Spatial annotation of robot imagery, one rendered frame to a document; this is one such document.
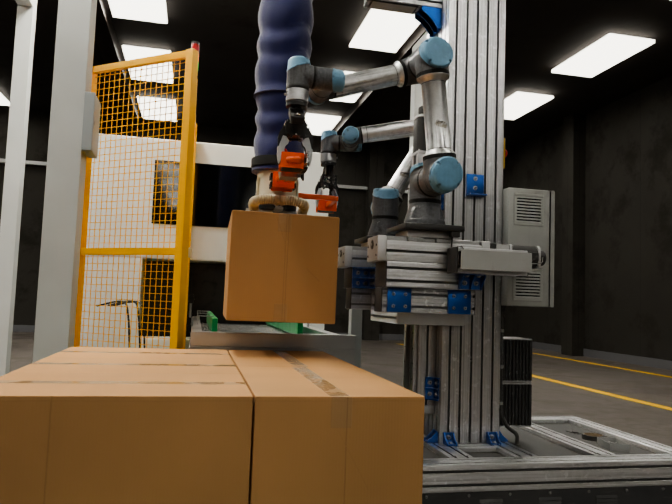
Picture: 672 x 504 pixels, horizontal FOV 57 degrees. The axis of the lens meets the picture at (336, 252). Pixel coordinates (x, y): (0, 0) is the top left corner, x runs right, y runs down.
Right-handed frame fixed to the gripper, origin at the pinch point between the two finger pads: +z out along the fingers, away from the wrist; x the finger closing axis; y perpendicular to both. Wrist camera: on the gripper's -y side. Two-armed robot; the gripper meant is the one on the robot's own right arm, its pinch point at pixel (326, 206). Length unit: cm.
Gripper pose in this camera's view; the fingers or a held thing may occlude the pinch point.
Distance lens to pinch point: 296.2
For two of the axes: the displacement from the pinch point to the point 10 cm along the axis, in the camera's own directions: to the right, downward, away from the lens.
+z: -0.3, 10.0, -0.6
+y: 1.8, -0.6, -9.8
